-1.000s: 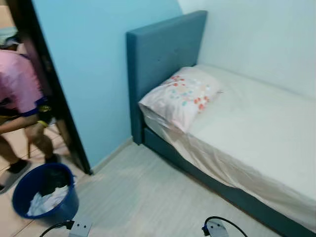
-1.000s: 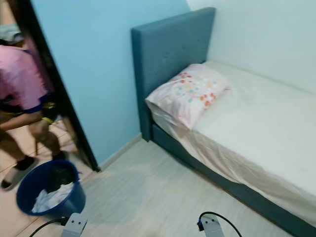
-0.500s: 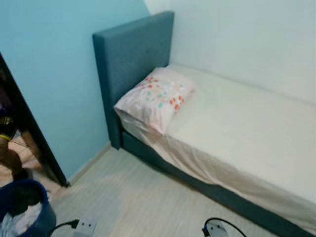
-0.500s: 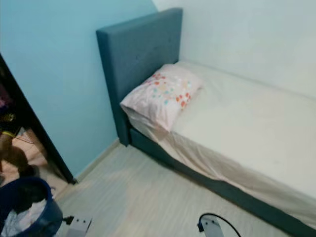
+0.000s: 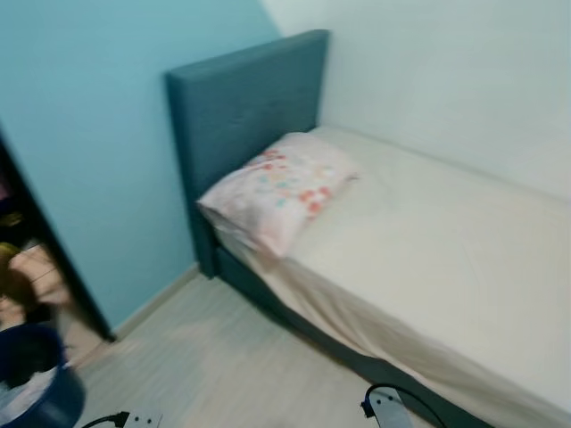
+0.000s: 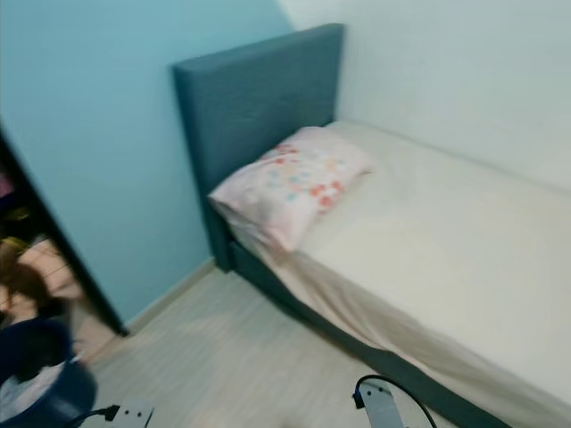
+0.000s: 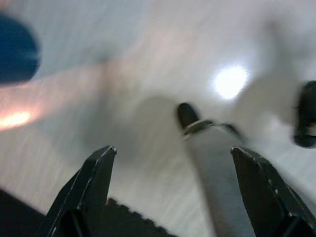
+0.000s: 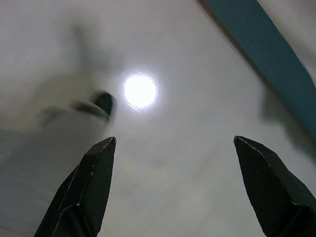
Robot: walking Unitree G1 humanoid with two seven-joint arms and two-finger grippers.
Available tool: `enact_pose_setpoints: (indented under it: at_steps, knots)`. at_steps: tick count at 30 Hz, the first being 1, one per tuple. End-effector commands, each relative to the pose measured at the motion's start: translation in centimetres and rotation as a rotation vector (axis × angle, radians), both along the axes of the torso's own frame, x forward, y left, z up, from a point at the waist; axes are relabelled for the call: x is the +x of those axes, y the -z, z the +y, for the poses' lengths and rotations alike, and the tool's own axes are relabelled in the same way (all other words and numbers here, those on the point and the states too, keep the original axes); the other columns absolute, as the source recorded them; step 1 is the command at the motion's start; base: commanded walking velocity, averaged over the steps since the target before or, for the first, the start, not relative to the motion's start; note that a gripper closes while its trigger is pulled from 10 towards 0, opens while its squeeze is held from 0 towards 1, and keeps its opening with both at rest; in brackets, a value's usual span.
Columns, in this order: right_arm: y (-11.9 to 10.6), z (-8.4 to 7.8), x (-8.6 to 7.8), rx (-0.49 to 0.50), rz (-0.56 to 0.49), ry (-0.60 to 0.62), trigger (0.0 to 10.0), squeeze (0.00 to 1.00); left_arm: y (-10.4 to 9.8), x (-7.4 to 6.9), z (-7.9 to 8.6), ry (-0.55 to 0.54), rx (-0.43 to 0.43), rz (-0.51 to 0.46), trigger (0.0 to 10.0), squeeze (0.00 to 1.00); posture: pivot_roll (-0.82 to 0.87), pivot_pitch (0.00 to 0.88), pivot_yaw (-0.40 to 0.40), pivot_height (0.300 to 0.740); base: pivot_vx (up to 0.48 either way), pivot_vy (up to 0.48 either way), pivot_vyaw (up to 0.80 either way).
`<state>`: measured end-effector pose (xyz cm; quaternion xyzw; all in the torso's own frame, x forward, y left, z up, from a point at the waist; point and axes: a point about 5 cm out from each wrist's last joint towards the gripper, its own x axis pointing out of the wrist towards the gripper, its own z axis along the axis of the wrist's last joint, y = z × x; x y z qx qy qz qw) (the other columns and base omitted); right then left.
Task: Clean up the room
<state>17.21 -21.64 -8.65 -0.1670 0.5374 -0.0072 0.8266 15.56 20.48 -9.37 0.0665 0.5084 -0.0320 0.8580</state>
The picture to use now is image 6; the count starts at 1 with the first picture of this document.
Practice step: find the white cloth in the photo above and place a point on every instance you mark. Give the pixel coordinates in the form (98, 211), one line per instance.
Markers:
(27, 392)

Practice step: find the pink pillow with coloured spots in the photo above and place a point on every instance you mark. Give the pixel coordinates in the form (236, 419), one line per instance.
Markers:
(290, 183)

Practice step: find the dark teal bed base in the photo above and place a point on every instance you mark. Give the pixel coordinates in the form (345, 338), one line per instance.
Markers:
(366, 352)

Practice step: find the cream sheeted bed mattress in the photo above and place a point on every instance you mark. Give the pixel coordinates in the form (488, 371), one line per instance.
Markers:
(455, 250)

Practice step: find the dark blue bin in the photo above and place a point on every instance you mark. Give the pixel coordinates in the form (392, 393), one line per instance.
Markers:
(53, 383)

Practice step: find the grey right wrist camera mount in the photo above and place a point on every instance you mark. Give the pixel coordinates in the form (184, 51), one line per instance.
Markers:
(382, 408)

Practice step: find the teal upholstered headboard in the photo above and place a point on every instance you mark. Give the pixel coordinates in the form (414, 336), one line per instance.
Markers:
(250, 94)

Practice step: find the brown rounded item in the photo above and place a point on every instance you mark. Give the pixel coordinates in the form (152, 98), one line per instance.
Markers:
(20, 272)

